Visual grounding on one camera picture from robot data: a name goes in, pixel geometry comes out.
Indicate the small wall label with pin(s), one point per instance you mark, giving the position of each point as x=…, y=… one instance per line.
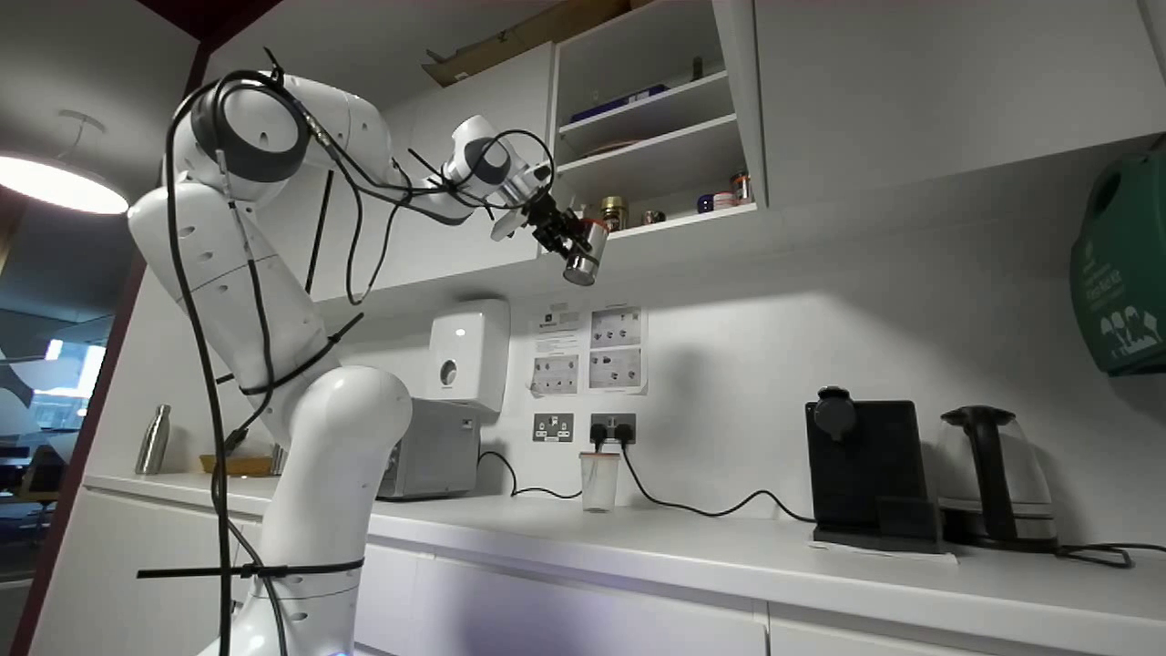
x=557, y=319

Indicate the double wall socket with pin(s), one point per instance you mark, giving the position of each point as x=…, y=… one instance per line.
x=614, y=428

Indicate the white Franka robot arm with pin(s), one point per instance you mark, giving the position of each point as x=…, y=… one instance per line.
x=329, y=461

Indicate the dark door frame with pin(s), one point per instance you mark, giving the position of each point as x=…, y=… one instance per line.
x=109, y=367

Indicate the small brown jar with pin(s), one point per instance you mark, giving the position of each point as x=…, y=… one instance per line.
x=614, y=211

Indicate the dark blue flat box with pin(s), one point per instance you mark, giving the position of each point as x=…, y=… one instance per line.
x=636, y=98

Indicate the white base cabinet door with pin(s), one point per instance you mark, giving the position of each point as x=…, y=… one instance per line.
x=549, y=608
x=133, y=548
x=913, y=642

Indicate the small pink container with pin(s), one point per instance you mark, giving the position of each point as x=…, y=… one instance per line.
x=725, y=195

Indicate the silver toaster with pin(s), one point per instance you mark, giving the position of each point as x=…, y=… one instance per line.
x=430, y=456

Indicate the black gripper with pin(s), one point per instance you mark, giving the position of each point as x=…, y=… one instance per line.
x=550, y=219

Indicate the open white shelf unit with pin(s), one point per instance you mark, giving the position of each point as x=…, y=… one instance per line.
x=642, y=50

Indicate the clear tray under coffee machine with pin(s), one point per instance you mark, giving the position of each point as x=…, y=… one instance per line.
x=888, y=548

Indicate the white wall dispenser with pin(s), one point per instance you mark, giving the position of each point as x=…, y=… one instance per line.
x=467, y=359

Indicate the metal upright holder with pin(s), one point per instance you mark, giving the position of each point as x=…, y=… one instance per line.
x=154, y=440

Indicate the clear plastic cup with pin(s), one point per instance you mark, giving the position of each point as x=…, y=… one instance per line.
x=599, y=483

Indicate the round ceiling lamp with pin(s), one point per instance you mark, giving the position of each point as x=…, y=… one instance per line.
x=54, y=183

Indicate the black coffee machine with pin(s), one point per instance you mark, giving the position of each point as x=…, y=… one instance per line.
x=868, y=467

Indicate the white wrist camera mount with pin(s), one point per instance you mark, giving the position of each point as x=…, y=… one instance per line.
x=508, y=224

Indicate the wooden board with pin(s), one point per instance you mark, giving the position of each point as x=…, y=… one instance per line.
x=521, y=37

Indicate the white upper cabinet door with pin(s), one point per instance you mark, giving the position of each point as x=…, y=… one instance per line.
x=512, y=84
x=959, y=84

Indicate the woven basket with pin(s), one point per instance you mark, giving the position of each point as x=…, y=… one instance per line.
x=237, y=463

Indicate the silver americano coffee tin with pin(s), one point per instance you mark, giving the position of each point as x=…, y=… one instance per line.
x=589, y=270

